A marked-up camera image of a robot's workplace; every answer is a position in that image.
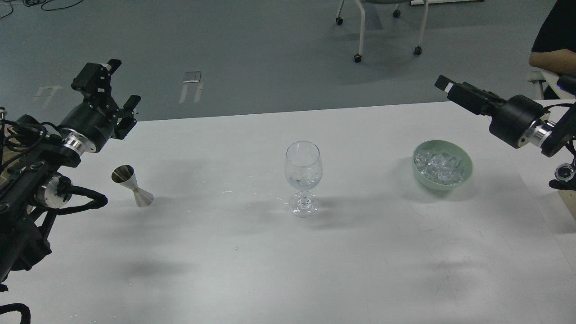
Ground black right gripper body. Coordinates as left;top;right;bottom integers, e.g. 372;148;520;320
488;95;549;149

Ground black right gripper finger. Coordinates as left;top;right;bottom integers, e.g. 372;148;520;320
434;75;507;116

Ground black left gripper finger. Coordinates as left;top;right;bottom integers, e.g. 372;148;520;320
71;59;122;113
112;95;141;140

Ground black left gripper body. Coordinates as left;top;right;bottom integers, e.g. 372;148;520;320
59;100;124;153

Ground steel double jigger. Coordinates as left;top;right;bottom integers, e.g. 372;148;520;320
111;165;154;207

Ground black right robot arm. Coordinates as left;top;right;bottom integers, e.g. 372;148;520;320
434;75;576;157

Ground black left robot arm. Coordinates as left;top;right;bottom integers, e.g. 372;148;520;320
0;59;141;282

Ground green bowl of ice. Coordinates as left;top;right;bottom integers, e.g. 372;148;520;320
411;140;474;192

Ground clear wine glass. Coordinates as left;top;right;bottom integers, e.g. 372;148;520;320
284;141;324;219

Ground silver floor plate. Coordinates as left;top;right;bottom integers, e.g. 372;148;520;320
182;71;202;84

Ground seated person in black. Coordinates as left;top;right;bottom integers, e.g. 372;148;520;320
528;0;576;76

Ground grey white office chair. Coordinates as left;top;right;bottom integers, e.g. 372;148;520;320
352;0;431;63

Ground black floor cables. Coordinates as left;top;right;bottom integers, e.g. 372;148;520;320
0;0;85;19

